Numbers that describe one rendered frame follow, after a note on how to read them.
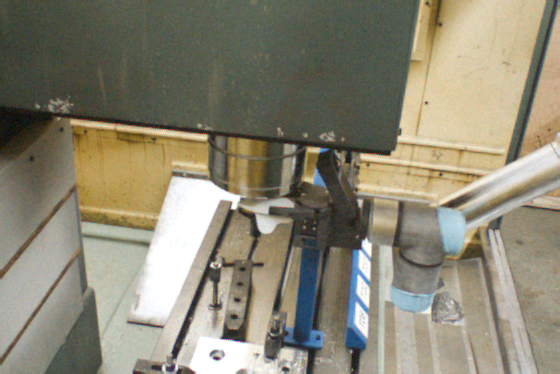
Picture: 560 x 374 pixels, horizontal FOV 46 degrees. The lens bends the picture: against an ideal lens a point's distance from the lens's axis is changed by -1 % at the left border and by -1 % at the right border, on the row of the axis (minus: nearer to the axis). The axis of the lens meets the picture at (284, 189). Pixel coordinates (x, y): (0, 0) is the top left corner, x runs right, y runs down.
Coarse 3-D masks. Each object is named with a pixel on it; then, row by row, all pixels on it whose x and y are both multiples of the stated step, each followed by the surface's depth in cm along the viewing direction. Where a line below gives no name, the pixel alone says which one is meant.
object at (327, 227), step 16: (304, 192) 108; (320, 192) 108; (320, 208) 104; (336, 208) 106; (368, 208) 105; (304, 224) 107; (320, 224) 105; (336, 224) 107; (352, 224) 109; (368, 224) 104; (304, 240) 108; (320, 240) 107; (336, 240) 108; (352, 240) 108
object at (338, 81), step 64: (0, 0) 85; (64, 0) 83; (128, 0) 82; (192, 0) 81; (256, 0) 80; (320, 0) 79; (384, 0) 78; (0, 64) 89; (64, 64) 88; (128, 64) 87; (192, 64) 85; (256, 64) 84; (320, 64) 83; (384, 64) 82; (192, 128) 90; (256, 128) 89; (320, 128) 87; (384, 128) 86
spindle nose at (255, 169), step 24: (216, 144) 98; (240, 144) 95; (264, 144) 95; (216, 168) 100; (240, 168) 97; (264, 168) 97; (288, 168) 99; (240, 192) 99; (264, 192) 99; (288, 192) 101
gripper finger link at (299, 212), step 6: (294, 204) 105; (270, 210) 104; (276, 210) 103; (282, 210) 103; (288, 210) 103; (294, 210) 103; (300, 210) 103; (306, 210) 104; (312, 210) 104; (288, 216) 103; (294, 216) 103; (300, 216) 103; (306, 216) 104; (312, 216) 104
